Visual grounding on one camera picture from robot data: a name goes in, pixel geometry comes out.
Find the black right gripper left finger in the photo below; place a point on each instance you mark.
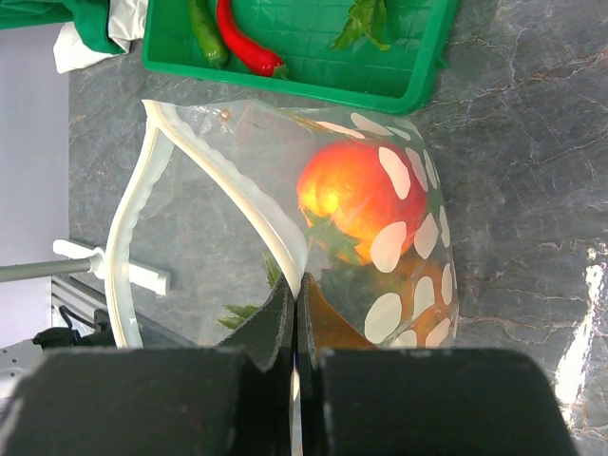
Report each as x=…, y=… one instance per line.
x=233, y=399

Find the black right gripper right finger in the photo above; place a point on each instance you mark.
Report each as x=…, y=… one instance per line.
x=360, y=400

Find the orange carrot with green leaves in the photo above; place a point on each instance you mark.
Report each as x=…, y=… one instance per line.
x=345, y=306

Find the clear dotted zip top bag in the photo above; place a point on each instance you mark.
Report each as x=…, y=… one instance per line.
x=229, y=200

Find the red tomato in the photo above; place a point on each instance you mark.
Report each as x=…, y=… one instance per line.
x=362, y=201

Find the white radish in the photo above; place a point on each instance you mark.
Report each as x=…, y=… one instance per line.
x=366, y=19

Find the silver clothes rack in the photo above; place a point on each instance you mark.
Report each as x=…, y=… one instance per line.
x=83, y=258

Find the red chili pepper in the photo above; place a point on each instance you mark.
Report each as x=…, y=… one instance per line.
x=260, y=60

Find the green plastic tray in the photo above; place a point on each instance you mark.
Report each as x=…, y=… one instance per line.
x=398, y=80

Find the green chili pepper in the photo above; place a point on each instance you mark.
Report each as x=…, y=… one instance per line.
x=206, y=32

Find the white t-shirt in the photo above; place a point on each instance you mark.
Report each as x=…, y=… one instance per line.
x=126, y=24

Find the green t-shirt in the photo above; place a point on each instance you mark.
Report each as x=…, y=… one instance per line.
x=47, y=24

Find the aluminium frame rail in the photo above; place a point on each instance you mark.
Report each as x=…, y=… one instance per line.
x=76, y=303

